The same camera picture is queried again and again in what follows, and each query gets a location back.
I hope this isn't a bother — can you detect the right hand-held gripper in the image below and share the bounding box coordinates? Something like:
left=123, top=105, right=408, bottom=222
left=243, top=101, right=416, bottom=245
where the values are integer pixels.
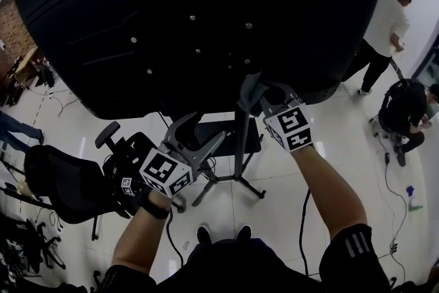
left=259, top=81, right=316, bottom=152

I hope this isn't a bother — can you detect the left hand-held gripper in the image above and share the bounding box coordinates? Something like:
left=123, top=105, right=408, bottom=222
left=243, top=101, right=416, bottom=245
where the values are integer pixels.
left=139, top=110, right=228, bottom=198

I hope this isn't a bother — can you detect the grey cloth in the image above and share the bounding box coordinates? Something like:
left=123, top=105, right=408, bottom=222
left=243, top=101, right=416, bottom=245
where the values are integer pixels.
left=235, top=71, right=270, bottom=117

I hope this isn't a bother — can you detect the black TV stand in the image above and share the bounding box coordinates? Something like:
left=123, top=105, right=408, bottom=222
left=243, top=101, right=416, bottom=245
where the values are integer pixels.
left=191, top=70, right=268, bottom=208

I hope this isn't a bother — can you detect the person's right forearm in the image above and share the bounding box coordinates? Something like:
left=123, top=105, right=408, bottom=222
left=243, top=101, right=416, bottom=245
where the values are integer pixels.
left=291, top=143, right=366, bottom=244

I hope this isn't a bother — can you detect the person's left forearm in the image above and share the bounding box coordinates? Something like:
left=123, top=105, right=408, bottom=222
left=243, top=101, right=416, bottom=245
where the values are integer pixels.
left=110, top=190, right=172, bottom=277

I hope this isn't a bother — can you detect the black electronic equipment bundle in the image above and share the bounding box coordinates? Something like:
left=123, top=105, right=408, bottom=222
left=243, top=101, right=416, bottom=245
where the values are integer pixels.
left=102, top=132, right=165, bottom=217

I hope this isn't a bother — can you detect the black wristband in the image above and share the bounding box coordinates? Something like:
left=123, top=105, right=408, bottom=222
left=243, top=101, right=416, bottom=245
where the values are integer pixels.
left=139, top=195, right=171, bottom=220

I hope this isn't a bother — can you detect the person's black shoe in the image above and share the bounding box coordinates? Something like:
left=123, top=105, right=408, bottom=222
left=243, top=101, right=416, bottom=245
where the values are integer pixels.
left=237, top=224, right=253, bottom=241
left=196, top=225, right=212, bottom=244

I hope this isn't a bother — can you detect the small wheeled stool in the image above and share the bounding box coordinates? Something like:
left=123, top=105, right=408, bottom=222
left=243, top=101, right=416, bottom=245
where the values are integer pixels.
left=369, top=115, right=392, bottom=140

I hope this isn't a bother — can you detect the black mesh office chair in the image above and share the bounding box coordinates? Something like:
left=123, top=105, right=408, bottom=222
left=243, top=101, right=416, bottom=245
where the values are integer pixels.
left=23, top=121, right=188, bottom=227

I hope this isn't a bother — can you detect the person's black shirt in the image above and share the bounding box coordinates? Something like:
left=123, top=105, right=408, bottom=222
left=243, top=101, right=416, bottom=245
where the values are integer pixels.
left=92, top=223, right=392, bottom=293

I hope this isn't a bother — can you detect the large black television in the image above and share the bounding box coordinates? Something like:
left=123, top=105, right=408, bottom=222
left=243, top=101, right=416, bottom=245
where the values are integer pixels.
left=15, top=0, right=392, bottom=120

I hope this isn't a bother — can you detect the dark glass door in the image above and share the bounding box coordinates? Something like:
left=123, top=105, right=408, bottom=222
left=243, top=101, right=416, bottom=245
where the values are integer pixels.
left=411, top=34, right=439, bottom=80

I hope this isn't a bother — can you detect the blue and green spray bottle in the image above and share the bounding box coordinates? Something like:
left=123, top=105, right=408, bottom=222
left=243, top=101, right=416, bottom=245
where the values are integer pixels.
left=405, top=185, right=424, bottom=212

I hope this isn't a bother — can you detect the beige box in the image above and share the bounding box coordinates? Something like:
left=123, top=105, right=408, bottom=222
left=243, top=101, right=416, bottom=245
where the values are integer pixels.
left=16, top=180, right=35, bottom=196

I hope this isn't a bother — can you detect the small wooden table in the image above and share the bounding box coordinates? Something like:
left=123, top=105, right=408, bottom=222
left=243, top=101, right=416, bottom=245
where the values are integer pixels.
left=13, top=47, right=45, bottom=86

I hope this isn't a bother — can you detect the black swivel chair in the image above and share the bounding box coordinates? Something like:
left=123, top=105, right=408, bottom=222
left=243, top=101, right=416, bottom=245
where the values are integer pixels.
left=0, top=212, right=66, bottom=275

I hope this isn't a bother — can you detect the left hand-held gripper cable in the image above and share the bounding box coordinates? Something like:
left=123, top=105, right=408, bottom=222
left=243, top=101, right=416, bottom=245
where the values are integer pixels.
left=166, top=212, right=185, bottom=267

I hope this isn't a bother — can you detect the hand-held gripper cable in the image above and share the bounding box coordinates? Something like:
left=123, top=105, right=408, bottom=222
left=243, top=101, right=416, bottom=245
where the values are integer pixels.
left=166, top=212, right=185, bottom=267
left=298, top=188, right=322, bottom=277

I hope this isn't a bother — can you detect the black floor cable with adapter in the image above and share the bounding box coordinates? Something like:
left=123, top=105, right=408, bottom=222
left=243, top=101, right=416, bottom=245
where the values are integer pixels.
left=377, top=137, right=409, bottom=282

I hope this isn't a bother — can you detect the right hand-held gripper cable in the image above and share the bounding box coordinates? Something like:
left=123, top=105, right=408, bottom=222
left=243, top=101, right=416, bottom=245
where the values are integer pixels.
left=298, top=188, right=322, bottom=277

